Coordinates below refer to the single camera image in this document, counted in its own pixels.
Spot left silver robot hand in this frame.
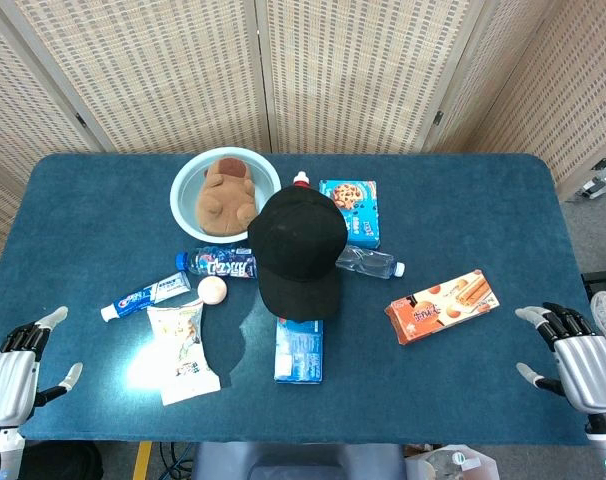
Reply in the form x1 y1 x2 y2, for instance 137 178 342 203
0 305 84 429

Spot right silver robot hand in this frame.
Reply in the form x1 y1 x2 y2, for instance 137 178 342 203
515 302 606 415

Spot black baseball cap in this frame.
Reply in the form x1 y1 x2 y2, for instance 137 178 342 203
247 188 348 322

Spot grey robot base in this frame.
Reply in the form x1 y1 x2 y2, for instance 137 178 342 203
190 442 408 480

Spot blue white toothpaste tube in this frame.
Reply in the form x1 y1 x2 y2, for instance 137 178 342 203
100 273 192 323

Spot black stand base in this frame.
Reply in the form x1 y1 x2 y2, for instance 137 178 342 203
581 269 606 302

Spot orange biscuit box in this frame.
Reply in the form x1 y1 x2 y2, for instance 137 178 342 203
384 269 501 347

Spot clear plastic container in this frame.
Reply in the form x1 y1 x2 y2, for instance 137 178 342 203
406 443 500 480

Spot white snack bag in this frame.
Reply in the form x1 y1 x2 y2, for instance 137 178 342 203
146 299 222 407

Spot power strip with plugs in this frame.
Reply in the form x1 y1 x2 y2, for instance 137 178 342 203
576 156 606 203

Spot blue felt table cover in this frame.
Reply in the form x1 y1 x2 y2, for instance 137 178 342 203
0 152 606 447

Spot round peach coloured ball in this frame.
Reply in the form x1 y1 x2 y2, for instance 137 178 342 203
197 276 229 307

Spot blue labelled drink bottle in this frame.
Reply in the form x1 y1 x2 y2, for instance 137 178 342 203
175 245 259 280

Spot clear plastic water bottle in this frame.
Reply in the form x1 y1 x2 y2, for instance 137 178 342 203
335 244 406 280

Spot light blue plastic bowl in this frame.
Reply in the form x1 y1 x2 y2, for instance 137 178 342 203
169 148 283 245

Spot brown plush toy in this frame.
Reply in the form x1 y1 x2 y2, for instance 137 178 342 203
195 157 259 237

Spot blue chocolate chip cookie box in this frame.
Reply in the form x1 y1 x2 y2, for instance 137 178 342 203
318 179 382 250

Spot long blue sandwich cookie box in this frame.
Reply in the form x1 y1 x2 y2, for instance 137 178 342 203
274 315 325 385

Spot woven folding screen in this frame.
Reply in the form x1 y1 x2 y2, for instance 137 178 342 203
0 0 606 289

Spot blue floor cables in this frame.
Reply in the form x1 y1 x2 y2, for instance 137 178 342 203
157 442 195 480

